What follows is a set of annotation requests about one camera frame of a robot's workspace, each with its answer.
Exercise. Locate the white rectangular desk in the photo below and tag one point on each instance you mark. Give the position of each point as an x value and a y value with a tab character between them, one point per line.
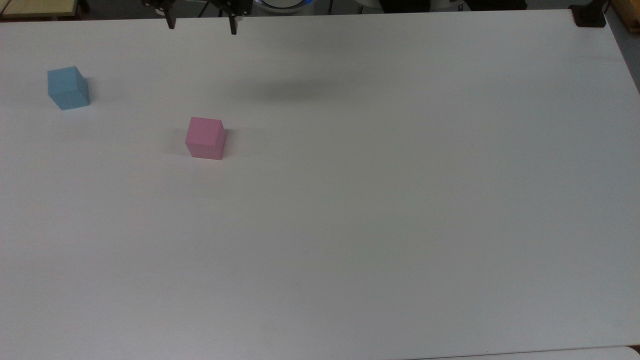
575	356

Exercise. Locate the light wooden table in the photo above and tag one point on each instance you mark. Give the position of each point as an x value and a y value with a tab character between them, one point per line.
35	7
627	12

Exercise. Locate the black equipment box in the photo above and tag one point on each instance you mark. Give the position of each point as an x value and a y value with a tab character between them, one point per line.
405	5

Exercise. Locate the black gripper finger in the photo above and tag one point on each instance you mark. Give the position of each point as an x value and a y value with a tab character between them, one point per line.
171	21
233	25

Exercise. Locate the black corner stand clamp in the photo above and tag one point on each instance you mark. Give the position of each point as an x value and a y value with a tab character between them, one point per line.
590	17

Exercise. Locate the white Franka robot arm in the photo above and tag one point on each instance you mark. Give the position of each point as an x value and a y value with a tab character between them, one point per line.
282	6

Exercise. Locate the pink foam cube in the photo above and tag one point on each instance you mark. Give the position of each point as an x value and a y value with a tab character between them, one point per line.
205	140

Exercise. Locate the blue foam cube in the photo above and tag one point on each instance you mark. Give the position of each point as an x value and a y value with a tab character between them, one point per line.
67	89

